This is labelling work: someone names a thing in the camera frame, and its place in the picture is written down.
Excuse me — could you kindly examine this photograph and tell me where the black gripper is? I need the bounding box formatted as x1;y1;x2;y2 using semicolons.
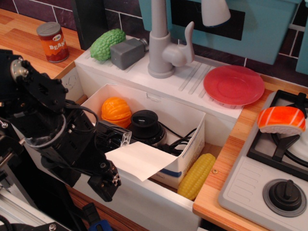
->
40;113;132;202

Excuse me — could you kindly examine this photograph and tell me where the white cardboard box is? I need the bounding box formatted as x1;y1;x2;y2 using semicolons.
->
83;84;205;188

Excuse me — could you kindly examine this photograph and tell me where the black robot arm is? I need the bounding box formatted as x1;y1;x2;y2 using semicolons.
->
0;50;131;202

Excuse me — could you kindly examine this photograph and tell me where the orange toy pumpkin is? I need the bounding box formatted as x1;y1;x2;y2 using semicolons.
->
101;97;132;128

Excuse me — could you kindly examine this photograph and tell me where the blue black clamp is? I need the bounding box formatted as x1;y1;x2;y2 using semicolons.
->
82;203;112;231

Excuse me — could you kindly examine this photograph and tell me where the white toy sink unit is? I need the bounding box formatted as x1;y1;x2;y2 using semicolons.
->
62;51;243;231

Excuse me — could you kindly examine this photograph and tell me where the yellow toy corn cob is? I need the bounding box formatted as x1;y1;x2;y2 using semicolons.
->
178;153;216;200

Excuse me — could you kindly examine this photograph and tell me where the grey toy bottle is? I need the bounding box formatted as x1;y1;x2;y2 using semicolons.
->
110;38;149;70

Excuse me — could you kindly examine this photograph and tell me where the green toy bitter gourd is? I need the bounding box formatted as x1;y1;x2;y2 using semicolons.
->
90;28;126;61

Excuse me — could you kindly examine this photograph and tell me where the grey toy faucet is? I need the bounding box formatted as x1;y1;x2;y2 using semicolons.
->
148;0;194;78

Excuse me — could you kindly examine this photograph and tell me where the beans toy can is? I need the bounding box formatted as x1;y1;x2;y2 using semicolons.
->
36;22;69;63

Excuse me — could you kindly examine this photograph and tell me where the red plastic plate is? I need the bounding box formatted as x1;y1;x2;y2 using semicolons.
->
203;65;265;106

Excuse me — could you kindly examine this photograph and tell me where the grey toy stove top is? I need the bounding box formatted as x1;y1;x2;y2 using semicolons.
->
218;89;308;231

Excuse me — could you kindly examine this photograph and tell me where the black stove grate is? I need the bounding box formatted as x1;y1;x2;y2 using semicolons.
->
247;90;308;181

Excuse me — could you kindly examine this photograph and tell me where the white lamp shade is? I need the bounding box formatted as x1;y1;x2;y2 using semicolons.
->
201;0;231;27

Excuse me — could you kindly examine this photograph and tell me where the black stove knob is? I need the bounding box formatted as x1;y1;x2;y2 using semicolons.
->
263;179;308;218

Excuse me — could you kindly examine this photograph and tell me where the salmon sushi toy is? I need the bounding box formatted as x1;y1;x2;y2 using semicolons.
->
257;106;306;135

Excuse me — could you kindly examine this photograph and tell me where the teal toy cabinet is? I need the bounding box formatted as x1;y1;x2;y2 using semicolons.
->
139;0;300;64

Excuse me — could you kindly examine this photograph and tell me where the black round camera device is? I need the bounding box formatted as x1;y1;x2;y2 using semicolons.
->
128;110;167;147

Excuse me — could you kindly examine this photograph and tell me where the black cable bundle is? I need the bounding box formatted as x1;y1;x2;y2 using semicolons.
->
157;121;198;156

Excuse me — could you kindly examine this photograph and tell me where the aluminium frame rail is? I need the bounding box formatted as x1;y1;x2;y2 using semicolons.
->
0;134;63;231

